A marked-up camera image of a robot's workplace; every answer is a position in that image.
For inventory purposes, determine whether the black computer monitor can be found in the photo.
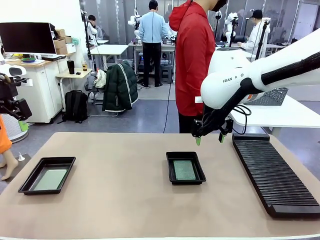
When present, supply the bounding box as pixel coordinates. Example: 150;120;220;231
0;22;58;55

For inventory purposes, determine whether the grey mesh basket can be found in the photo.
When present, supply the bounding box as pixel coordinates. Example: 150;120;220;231
243;87;289;107

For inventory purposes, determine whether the black slotted board rack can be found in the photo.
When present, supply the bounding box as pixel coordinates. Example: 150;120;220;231
231;133;320;219

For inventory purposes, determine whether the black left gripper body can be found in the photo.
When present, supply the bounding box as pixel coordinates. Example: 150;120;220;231
0;74;19;101

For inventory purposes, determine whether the person in red jacket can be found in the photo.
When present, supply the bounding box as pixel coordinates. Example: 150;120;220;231
168;0;228;134

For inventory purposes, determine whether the black tripod stand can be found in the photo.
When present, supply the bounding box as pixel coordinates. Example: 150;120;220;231
254;19;271;61

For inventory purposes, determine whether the orange garment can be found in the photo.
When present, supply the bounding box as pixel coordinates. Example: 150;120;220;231
0;114;13;155

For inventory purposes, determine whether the dark green padded jacket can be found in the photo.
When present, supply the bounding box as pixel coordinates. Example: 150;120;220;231
101;61;139;113

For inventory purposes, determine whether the black right arm cable sleeve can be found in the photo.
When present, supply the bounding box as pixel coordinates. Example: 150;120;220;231
197;51;320;137

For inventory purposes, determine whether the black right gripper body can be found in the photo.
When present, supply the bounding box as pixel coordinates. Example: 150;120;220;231
191;111;234;137

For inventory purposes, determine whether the white cylindrical air purifier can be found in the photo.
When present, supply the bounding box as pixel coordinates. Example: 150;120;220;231
3;113;29;144

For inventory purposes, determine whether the person in white hoodie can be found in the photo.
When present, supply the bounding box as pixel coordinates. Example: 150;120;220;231
86;14;104;41

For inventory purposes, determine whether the black ESD tray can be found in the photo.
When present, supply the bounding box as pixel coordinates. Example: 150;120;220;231
165;151;207;186
17;156;77;196

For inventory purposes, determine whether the small light wood desk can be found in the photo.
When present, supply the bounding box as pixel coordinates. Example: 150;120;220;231
55;68;93;112

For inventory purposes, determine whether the mannequin leg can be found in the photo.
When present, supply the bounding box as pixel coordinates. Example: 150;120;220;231
0;149;20;181

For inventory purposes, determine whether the black keyboard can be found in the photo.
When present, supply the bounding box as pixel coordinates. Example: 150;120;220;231
41;54;67;62

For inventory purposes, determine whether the white side table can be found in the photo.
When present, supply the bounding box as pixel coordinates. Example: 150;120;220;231
229;94;320;129

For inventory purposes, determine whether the white background desk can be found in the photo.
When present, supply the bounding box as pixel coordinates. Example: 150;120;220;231
89;44;130;71

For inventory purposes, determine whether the white cabinet with wood top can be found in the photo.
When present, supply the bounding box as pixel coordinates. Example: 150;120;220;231
12;58;68;125

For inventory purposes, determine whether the white cloth on chair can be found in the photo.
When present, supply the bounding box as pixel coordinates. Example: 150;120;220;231
94;69;108;89

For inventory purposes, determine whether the person in white coat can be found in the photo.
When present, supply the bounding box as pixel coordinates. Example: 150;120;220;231
237;9;271;62

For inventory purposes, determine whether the black tumbler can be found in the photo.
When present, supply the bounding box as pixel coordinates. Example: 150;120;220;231
66;59;76;75

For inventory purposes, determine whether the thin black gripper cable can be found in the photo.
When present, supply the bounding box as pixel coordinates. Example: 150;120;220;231
232;104;252;136

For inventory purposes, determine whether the person in light blue shirt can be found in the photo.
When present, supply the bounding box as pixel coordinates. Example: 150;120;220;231
138;0;169;88

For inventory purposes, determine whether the black backpack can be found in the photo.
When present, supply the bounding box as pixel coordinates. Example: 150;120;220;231
57;89;89;124

